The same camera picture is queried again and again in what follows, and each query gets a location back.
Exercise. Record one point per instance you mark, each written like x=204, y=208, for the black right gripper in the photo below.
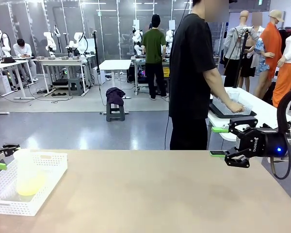
x=266, y=143

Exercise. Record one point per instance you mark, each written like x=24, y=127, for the translucent plastic conical flask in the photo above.
x=30, y=177

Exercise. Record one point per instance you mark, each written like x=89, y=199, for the white perforated basket with label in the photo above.
x=242, y=108

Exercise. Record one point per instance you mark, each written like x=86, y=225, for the person's right forearm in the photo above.
x=219, y=87

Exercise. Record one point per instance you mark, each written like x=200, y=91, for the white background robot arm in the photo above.
x=137, y=41
x=49, y=43
x=78, y=43
x=3, y=42
x=170, y=38

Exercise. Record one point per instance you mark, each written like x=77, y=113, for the person's right hand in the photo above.
x=235, y=106

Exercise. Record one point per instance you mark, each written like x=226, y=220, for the black tray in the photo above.
x=253, y=114

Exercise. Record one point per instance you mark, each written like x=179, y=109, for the white side table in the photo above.
x=269, y=116

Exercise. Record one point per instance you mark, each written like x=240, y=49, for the white perforated plastic basket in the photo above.
x=46, y=179

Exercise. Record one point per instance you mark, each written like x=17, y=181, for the person in black t-shirt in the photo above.
x=191, y=72

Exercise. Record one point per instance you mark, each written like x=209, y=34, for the mannequin in blue floral dress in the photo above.
x=262, y=60

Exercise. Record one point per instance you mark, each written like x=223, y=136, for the black tripod by mannequins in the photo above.
x=241, y=55

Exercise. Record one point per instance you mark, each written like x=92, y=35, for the mannequin white top orange trousers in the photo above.
x=288, y=70

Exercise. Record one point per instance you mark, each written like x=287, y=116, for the white desk with seated person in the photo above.
x=7, y=63

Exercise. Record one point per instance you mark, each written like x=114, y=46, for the mannequin in orange with cap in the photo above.
x=271, y=53

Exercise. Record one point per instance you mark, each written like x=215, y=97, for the mannequin in grey shirt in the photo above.
x=235, y=43

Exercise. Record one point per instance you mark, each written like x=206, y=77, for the grey plastic step stool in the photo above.
x=75, y=86

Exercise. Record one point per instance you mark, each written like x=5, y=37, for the seated person in white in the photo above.
x=23, y=52

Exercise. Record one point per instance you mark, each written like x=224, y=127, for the white desk with robots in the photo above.
x=63, y=61

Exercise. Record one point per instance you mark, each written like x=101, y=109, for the workbench with equipment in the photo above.
x=140, y=72

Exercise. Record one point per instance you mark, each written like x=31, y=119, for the grey stool with dark cloth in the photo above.
x=115, y=102

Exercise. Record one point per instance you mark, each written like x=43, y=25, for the person in green shirt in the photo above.
x=154, y=48

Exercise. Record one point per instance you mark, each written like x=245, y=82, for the black tripod pole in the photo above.
x=96, y=55

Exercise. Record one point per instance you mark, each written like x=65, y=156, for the white standing desk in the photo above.
x=115, y=64

